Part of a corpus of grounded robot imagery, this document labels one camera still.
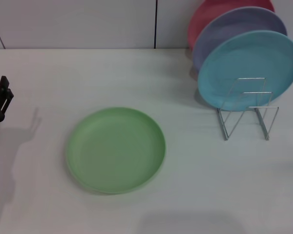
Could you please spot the blue round plate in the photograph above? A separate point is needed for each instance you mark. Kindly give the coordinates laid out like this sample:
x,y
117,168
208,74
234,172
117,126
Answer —
x,y
249,61

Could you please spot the green round plate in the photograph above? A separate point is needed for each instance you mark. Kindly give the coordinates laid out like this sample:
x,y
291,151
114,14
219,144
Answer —
x,y
116,151

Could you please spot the red round plate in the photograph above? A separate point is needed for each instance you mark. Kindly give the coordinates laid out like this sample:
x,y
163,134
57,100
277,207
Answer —
x,y
205,17

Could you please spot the purple round plate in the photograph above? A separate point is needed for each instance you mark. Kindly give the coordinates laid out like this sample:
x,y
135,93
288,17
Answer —
x,y
234,26

